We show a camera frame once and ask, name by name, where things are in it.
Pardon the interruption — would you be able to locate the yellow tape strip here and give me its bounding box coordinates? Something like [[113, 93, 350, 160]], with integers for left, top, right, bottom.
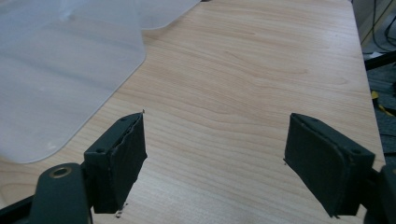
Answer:
[[371, 90, 396, 118]]

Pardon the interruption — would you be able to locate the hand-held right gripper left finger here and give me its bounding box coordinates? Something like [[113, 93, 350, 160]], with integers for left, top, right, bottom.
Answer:
[[83, 111, 149, 215]]

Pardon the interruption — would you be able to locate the black cable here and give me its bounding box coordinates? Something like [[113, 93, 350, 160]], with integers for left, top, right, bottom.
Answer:
[[371, 0, 396, 53]]

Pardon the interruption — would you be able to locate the black metal bar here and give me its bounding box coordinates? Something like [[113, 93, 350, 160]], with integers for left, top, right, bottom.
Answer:
[[363, 50, 396, 71]]

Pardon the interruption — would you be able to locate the translucent white plastic mat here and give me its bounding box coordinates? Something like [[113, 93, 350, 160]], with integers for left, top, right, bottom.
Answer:
[[0, 0, 203, 164]]

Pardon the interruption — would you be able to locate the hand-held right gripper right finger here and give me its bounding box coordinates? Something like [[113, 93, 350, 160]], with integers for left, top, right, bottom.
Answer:
[[283, 112, 376, 218]]

